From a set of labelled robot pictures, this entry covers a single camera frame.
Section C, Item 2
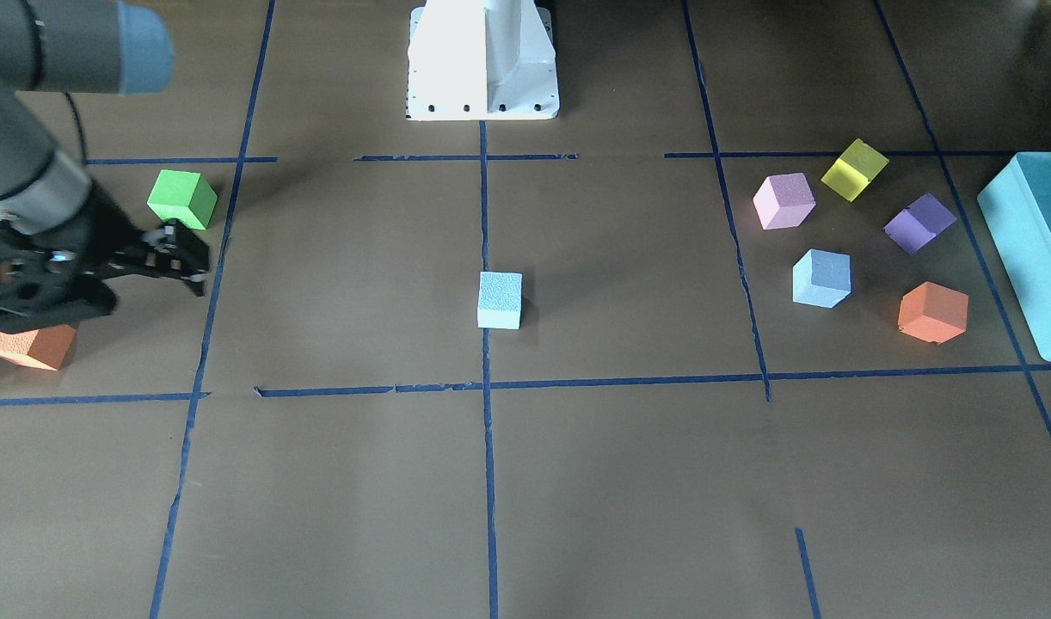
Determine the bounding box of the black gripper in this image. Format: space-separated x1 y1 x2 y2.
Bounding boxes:
0 185 211 332

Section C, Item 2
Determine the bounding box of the light blue block group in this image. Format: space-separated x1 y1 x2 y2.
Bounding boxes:
476 271 523 330
792 249 853 307

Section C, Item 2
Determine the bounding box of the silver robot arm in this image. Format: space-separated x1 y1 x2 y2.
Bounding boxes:
0 1 212 334

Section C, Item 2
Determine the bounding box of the green foam block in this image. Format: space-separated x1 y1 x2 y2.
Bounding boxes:
145 169 218 230

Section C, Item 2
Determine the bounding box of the orange foam block group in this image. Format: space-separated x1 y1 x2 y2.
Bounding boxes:
0 325 77 371
897 281 969 344

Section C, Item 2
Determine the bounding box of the pink foam block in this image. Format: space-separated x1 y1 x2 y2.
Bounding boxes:
753 172 816 230

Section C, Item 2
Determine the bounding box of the yellow foam block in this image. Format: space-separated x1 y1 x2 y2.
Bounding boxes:
821 138 888 201

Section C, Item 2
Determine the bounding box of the purple foam block group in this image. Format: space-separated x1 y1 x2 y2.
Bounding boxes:
883 193 959 255

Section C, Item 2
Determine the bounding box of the blue plastic bin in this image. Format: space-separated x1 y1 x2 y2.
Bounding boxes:
978 151 1051 362

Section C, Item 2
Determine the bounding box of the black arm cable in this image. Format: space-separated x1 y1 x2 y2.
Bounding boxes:
63 90 89 164

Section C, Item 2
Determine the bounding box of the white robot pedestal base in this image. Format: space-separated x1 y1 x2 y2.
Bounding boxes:
405 1 561 122

